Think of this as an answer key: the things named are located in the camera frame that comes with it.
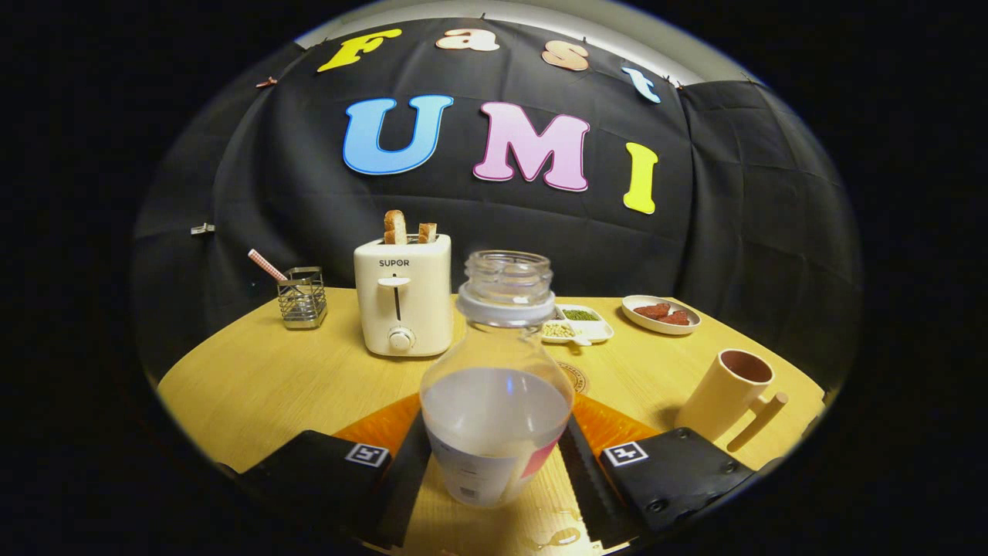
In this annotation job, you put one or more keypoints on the white divided dish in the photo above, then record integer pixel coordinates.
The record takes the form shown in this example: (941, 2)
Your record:
(598, 330)

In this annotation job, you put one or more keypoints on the silver clip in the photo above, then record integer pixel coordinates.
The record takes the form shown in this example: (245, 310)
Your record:
(202, 228)

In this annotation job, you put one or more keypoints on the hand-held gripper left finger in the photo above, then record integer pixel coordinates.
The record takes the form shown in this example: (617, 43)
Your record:
(405, 479)

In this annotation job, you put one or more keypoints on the pink striped straw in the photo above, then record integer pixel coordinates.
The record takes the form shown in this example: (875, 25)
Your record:
(266, 264)

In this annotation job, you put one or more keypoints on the wooden table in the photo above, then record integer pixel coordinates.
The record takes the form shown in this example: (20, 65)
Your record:
(255, 378)

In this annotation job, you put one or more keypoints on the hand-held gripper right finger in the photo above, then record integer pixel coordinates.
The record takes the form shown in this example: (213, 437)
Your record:
(587, 486)

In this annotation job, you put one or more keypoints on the white toaster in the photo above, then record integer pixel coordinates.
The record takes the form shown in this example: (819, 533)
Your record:
(401, 301)

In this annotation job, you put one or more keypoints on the toast slice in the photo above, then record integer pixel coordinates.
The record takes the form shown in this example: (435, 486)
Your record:
(395, 228)
(427, 232)

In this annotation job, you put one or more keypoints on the clear juice bottle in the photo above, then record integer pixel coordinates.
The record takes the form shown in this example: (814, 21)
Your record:
(494, 417)

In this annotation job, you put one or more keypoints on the white oval plate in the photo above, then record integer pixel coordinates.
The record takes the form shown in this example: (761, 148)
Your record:
(661, 315)

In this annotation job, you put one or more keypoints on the red sausage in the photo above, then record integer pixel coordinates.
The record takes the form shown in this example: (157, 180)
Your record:
(652, 310)
(675, 317)

